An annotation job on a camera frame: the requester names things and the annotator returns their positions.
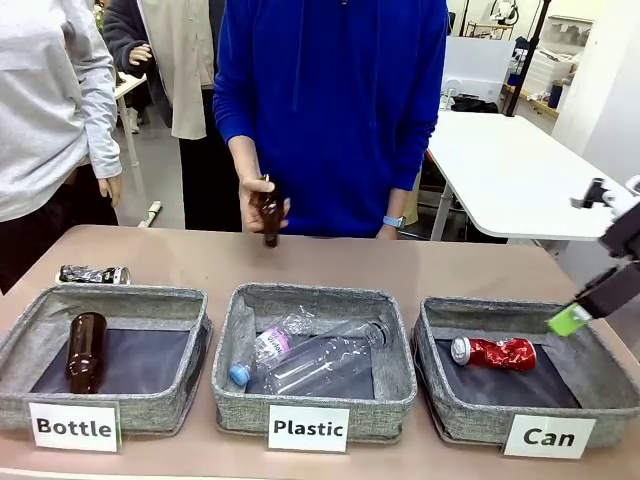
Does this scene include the stacked clear storage boxes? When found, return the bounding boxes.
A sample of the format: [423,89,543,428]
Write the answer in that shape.
[524,49,576,99]

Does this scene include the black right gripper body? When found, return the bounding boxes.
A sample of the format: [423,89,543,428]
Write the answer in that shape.
[598,198,640,262]

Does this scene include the white Plastic label sign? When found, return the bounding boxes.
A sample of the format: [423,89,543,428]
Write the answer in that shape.
[268,404,351,454]

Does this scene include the white Can label sign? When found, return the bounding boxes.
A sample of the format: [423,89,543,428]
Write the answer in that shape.
[503,413,598,460]

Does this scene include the bystander in beige coat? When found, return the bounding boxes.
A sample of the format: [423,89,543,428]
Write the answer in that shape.
[102,0,242,233]

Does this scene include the clear storage bin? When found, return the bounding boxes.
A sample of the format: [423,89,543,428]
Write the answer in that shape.
[544,14,594,49]

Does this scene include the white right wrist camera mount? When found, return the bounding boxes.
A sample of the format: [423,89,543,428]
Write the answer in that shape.
[570,175,640,214]

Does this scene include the black bag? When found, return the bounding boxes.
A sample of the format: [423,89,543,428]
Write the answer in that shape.
[439,95,501,114]

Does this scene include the small white desk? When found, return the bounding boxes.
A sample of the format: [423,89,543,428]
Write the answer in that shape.
[113,73,163,229]

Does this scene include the large clear plastic bottle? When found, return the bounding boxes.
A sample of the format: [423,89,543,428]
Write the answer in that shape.
[261,319,396,397]

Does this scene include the person's left forearm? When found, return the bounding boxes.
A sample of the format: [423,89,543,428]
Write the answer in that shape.
[387,187,420,219]

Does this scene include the crushed red soda can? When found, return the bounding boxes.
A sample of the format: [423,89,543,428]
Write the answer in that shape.
[450,335,538,372]

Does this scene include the grey fabric basket labelled Plastic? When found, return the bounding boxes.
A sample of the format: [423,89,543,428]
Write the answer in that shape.
[210,282,419,444]

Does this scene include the large white table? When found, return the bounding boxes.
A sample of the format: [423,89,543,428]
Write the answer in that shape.
[427,109,632,242]

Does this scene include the person's right forearm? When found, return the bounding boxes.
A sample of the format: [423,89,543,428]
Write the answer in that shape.
[227,133,269,184]

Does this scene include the crushed black can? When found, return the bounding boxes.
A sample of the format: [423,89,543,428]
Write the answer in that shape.
[55,264,132,287]

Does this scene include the white Bottle label sign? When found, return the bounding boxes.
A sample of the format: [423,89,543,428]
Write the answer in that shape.
[28,401,120,454]

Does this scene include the black tripod pole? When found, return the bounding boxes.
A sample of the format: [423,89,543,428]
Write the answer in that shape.
[502,0,552,119]

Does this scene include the bystander in grey shirt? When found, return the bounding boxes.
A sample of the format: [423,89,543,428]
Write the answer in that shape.
[0,0,124,296]

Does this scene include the grey fabric basket labelled Bottle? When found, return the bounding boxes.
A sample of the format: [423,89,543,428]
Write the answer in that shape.
[0,283,214,435]

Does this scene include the white partition board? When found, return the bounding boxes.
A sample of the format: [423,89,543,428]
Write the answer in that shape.
[442,35,517,101]

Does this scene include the crushed bottle with pink label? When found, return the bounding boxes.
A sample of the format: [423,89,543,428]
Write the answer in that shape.
[228,305,317,387]

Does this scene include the beige coat bystander hand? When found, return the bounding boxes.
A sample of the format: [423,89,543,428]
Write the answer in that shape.
[128,42,154,67]

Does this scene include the grey shirt bystander hand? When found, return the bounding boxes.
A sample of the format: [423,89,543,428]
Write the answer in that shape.
[97,174,124,209]

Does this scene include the person's blue hoodie torso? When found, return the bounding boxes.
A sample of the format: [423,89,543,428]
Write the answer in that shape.
[213,0,449,239]

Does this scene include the brown glass bottle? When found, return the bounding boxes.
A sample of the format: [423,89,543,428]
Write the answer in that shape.
[249,173,281,250]
[65,312,109,395]

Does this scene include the person's right hand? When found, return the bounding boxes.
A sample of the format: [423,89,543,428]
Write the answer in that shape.
[239,174,292,235]

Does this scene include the grey fabric basket labelled Can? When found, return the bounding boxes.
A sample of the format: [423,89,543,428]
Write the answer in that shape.
[410,295,627,449]

